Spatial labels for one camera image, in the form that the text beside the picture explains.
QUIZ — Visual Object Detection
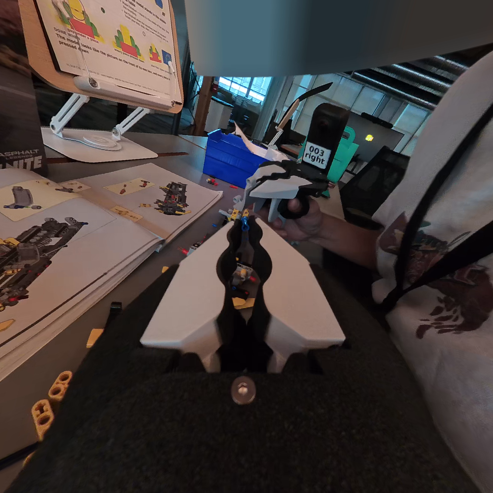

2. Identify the white plastic bag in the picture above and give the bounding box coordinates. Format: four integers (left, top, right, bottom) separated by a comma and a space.
232, 120, 290, 163

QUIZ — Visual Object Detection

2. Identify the black office chair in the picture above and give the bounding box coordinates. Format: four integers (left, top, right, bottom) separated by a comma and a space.
338, 146, 410, 229

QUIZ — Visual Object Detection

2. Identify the lego set box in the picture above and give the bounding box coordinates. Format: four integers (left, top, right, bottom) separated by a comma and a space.
0, 65, 49, 178

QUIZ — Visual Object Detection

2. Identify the blue plastic bin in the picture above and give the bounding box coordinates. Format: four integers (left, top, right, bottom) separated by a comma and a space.
202, 128, 271, 190

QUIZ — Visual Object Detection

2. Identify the person in white shirt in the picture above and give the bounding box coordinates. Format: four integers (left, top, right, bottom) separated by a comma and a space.
371, 50, 493, 490

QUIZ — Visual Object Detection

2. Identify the wooden pillar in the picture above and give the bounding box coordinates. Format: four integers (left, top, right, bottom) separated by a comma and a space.
192, 76, 215, 136

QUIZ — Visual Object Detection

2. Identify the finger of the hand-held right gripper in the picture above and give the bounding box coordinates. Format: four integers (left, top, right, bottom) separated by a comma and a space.
248, 174, 306, 200
245, 160, 298, 190

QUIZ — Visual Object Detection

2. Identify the person's right hand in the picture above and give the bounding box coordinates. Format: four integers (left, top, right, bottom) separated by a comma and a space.
254, 194, 327, 243

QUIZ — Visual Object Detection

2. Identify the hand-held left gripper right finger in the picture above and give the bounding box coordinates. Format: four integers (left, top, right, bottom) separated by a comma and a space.
248, 217, 346, 373

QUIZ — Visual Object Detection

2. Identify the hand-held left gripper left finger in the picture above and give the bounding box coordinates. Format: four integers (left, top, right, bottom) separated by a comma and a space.
139, 220, 243, 373

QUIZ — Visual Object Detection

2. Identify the lego car chassis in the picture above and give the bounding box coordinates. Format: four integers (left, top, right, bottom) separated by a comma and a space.
219, 207, 266, 310

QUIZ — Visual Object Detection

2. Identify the lego instruction booklet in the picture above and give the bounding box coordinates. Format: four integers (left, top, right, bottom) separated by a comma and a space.
0, 162, 225, 383

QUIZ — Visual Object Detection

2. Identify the person's right forearm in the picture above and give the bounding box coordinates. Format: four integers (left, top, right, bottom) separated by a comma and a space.
316, 216, 383, 271

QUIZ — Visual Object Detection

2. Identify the pile of red blue pins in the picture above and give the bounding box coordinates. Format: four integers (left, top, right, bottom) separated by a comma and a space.
176, 221, 232, 257

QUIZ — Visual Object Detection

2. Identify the wooden document board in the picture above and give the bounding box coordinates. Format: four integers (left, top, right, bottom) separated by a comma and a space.
18, 0, 185, 115

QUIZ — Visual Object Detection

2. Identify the teal plastic carry case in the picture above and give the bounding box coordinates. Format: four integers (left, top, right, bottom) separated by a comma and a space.
327, 126, 359, 182

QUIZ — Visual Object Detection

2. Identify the clear acrylic sheet holder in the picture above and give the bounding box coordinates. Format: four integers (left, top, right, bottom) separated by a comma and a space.
72, 75, 183, 111

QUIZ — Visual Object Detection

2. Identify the black lanyard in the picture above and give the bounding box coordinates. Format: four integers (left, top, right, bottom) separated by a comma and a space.
379, 113, 493, 321

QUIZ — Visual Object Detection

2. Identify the pile of yellow lego pieces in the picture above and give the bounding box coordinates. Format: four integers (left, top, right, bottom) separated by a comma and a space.
23, 301, 123, 467

